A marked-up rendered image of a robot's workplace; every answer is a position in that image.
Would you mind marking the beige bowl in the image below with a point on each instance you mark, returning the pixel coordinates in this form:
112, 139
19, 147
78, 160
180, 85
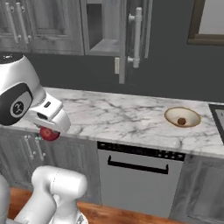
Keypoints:
192, 118

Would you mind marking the grey upper cabinet door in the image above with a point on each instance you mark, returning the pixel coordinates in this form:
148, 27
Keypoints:
3, 32
55, 26

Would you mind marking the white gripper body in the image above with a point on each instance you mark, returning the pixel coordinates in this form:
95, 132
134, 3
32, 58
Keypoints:
59, 122

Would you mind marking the grey lower cabinet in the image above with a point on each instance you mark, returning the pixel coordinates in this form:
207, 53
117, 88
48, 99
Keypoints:
201, 189

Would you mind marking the red round fruit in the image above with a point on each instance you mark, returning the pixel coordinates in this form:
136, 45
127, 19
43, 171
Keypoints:
49, 134

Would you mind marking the grey lower cabinet door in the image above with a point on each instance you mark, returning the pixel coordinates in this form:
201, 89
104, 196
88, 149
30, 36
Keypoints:
73, 160
14, 157

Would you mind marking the small white wall plate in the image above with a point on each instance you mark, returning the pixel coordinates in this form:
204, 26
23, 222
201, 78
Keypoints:
117, 65

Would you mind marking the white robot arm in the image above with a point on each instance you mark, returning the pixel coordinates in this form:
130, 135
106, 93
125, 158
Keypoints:
17, 84

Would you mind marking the open grey cabinet shelf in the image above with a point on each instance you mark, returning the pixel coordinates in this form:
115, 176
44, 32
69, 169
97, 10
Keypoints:
108, 43

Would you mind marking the small brown round food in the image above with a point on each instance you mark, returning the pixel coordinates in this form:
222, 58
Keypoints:
182, 121

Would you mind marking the grey dishwasher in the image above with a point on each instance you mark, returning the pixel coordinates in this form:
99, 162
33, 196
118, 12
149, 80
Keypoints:
137, 186

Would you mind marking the open grey cabinet door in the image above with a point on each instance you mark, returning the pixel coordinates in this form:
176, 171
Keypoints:
124, 38

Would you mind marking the brown framed window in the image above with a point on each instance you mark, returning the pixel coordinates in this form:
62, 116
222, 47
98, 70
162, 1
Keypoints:
194, 32

